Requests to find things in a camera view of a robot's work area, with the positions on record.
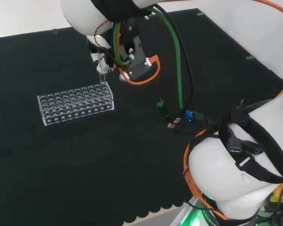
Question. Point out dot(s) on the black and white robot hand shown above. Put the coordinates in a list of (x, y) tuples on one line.
[(101, 44)]

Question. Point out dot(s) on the clear glass test tube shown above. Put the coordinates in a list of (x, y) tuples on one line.
[(102, 78)]

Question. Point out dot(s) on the clear plastic test tube rack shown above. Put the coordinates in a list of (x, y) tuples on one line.
[(75, 103)]

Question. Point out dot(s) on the clear plastic cloth clip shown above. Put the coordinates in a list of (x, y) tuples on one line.
[(54, 30), (201, 14), (250, 57)]

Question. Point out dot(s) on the black bench cloth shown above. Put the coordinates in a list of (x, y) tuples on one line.
[(61, 164)]

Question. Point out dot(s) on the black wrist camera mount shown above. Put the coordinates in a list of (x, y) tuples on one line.
[(136, 61)]

